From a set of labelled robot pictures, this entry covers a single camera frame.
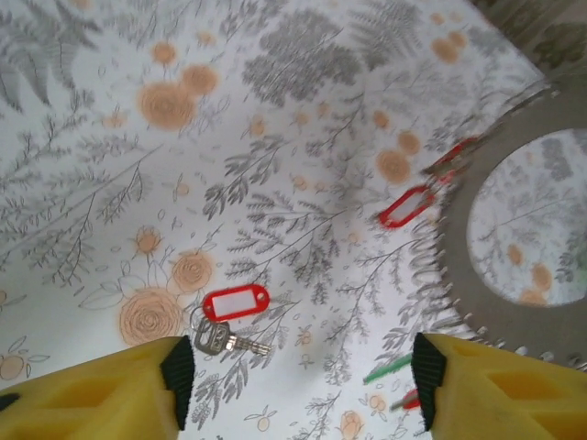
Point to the silver door key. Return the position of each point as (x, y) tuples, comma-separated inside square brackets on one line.
[(211, 339)]

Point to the green plastic key tag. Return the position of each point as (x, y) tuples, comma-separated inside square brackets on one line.
[(387, 369)]

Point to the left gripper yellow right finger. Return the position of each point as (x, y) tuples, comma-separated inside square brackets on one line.
[(504, 399)]

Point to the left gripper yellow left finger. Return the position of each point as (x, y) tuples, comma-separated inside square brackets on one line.
[(91, 403)]

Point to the small red green object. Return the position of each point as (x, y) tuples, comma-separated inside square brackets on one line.
[(410, 399)]

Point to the red plastic key tag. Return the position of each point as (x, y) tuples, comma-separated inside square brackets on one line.
[(234, 302), (406, 207), (454, 158)]

